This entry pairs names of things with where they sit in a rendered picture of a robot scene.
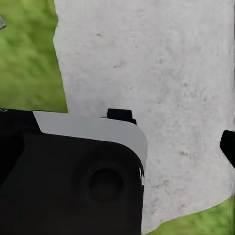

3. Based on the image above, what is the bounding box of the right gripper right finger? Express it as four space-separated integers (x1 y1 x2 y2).
220 130 235 168

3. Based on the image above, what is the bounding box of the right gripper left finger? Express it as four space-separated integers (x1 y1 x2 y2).
0 130 25 188

